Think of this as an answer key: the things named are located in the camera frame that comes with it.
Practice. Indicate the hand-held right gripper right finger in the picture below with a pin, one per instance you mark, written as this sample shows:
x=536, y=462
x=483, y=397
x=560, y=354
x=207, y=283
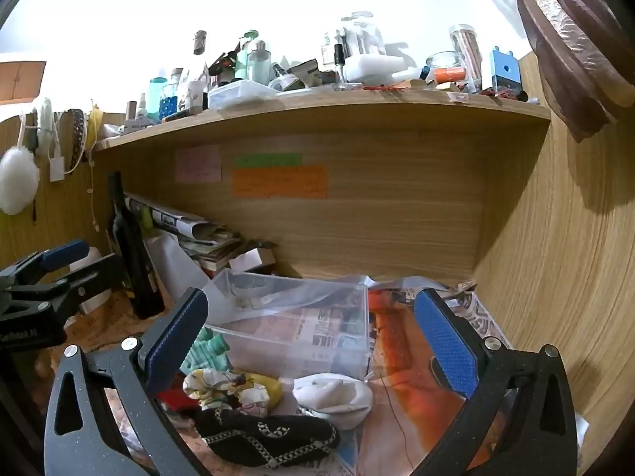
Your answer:
x=446, y=342

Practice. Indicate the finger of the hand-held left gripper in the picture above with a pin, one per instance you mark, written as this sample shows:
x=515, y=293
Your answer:
x=94, y=275
x=64, y=253

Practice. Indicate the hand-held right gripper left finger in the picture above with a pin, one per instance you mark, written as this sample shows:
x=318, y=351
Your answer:
x=173, y=342

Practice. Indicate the green striped sock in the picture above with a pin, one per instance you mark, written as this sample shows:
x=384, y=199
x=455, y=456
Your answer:
x=206, y=349

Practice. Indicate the yellow floral cloth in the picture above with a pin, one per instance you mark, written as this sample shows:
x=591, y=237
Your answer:
x=213, y=382

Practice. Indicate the white sock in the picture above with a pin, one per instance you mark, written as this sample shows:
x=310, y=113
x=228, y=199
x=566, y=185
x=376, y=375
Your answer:
x=332, y=396

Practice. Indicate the clear plastic storage box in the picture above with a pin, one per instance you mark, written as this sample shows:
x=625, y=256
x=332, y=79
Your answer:
x=297, y=307

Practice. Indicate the black patterned sock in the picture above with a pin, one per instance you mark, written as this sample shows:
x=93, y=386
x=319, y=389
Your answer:
x=268, y=436

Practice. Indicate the dark wine bottle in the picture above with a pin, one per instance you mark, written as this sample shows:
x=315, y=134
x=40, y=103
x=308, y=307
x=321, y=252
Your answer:
x=134, y=258

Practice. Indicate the red cloth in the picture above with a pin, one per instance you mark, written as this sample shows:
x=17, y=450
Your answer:
x=176, y=400

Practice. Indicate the white paper bag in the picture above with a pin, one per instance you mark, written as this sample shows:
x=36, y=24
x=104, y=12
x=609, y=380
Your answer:
x=168, y=267

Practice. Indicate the white hanging tag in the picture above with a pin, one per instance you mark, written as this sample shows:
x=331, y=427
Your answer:
x=57, y=168

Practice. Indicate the white fluffy pompom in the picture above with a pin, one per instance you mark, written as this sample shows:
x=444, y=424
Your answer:
x=17, y=181

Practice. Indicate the rolled newspaper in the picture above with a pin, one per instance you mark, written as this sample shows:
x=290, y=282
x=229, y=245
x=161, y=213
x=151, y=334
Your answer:
x=173, y=220

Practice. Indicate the stack of magazines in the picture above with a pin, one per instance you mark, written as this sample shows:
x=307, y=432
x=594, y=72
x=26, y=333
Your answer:
x=213, y=253

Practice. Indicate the small cardboard box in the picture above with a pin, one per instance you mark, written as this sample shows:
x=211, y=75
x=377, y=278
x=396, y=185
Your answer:
x=253, y=258

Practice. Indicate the patterned headband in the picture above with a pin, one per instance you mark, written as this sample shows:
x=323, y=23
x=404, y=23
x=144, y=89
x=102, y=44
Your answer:
x=77, y=134

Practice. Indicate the yellow hanging cloth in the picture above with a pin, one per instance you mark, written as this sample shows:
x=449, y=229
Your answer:
x=95, y=126

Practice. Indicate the white fluffy strip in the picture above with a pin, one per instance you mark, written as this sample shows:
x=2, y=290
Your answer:
x=45, y=119

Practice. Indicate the pink sticky note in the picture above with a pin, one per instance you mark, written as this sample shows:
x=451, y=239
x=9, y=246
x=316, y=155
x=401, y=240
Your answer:
x=198, y=163

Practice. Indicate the cardboard tube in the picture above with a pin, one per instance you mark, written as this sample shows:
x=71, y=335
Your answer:
x=131, y=110

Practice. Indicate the small white bottle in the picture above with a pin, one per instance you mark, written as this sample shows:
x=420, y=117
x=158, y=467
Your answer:
x=142, y=105

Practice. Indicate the large cardboard box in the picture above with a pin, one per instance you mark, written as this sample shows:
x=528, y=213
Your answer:
x=20, y=82

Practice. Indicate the teal plastic bottle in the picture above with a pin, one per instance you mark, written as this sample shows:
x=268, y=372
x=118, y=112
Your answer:
x=157, y=96

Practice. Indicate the blue liquid bottle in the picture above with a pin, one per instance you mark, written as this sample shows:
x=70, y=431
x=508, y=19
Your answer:
x=169, y=104

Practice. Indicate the orange sticky note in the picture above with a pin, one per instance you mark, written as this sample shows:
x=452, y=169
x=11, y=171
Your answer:
x=280, y=182

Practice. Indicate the green sticky note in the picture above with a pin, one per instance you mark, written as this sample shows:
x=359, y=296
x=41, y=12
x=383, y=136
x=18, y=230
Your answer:
x=268, y=159

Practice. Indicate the clear bottle with dark cork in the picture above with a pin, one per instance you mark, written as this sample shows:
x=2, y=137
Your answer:
x=199, y=64

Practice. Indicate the white lidded plastic box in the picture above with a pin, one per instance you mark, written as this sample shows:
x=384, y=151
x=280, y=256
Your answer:
x=243, y=93

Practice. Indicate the wooden shelf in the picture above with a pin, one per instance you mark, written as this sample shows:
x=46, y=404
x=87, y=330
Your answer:
x=347, y=114

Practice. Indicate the mint green pump bottle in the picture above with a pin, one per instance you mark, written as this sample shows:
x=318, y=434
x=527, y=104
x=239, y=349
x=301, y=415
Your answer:
x=243, y=62

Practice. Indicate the orange tube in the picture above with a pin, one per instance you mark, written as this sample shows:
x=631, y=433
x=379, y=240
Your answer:
x=449, y=75

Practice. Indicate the square perfume bottle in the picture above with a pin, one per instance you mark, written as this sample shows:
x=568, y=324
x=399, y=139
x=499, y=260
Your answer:
x=283, y=79

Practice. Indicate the blue plastic device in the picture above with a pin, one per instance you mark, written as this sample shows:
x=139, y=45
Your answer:
x=505, y=72

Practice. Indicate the short glass jar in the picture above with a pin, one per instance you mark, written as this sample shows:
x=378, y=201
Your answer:
x=444, y=62

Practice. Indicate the white foam block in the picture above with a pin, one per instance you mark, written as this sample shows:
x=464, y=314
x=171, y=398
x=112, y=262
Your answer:
x=372, y=67

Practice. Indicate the brown open carton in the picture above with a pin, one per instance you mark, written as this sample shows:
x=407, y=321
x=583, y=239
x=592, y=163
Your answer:
x=305, y=74

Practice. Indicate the tall clear jar with sticks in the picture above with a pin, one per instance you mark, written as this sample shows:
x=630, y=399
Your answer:
x=469, y=49

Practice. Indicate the small spray bottle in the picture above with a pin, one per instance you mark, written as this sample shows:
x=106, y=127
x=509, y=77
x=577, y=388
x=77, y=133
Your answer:
x=340, y=67

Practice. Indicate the brown curtain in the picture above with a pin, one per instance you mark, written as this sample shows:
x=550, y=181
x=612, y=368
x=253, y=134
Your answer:
x=570, y=49

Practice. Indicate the large clear glass jar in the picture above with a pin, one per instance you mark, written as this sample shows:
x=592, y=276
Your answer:
x=362, y=34

